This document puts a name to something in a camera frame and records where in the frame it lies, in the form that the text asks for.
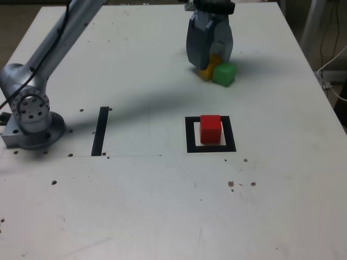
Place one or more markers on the white metal frame leg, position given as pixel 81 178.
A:
pixel 311 16

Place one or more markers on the red cube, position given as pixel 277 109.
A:
pixel 211 130

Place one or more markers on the yellow cube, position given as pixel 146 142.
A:
pixel 207 73

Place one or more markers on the black tape square outline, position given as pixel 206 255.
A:
pixel 189 135

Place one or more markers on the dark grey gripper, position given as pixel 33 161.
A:
pixel 210 18

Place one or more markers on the black tape strip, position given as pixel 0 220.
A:
pixel 99 132

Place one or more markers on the green cube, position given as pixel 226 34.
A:
pixel 223 74

